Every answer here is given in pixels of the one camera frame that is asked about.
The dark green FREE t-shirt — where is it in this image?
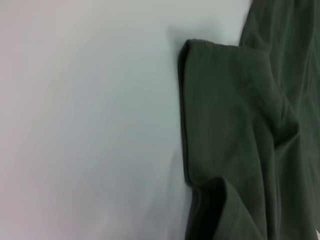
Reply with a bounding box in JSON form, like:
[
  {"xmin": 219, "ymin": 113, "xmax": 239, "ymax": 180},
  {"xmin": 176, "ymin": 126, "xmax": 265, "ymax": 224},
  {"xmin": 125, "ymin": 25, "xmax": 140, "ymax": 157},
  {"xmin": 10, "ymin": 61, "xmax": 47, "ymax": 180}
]
[{"xmin": 176, "ymin": 0, "xmax": 320, "ymax": 240}]

